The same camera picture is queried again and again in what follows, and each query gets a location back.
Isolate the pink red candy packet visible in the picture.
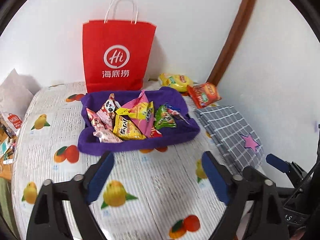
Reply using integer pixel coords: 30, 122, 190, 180
86, 108, 105, 131

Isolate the yellow snack packet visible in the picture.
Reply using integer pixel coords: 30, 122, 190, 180
113, 115, 146, 140

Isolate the panda print snack packet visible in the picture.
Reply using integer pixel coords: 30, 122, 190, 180
97, 93, 120, 131

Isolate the red snack packet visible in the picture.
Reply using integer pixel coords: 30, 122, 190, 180
150, 127, 163, 138

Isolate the green snack packet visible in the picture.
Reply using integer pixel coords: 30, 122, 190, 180
154, 105, 176, 130

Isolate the white striped snack packet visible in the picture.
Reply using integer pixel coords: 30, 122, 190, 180
165, 104, 189, 124

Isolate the pink yellow sweet-potato snack bag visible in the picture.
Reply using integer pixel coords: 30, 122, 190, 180
116, 90, 155, 138

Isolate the purple fabric basket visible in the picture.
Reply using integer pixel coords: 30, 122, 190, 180
78, 87, 200, 156

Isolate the grey checked folded cloth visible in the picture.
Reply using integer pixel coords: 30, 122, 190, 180
195, 106, 265, 174

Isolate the fruit print tablecloth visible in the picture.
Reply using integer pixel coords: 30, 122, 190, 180
11, 82, 226, 239

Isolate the red-orange chips bag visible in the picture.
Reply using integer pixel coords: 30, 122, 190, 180
187, 82, 222, 108

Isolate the yellow chips bag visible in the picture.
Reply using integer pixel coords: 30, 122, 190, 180
158, 73, 194, 93

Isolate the white paper bag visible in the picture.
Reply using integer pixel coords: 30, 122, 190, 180
1, 69, 41, 132

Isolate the red paper bag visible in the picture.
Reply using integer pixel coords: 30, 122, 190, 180
82, 0, 156, 93

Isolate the brown wooden trim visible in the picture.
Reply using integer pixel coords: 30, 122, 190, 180
207, 0, 256, 86

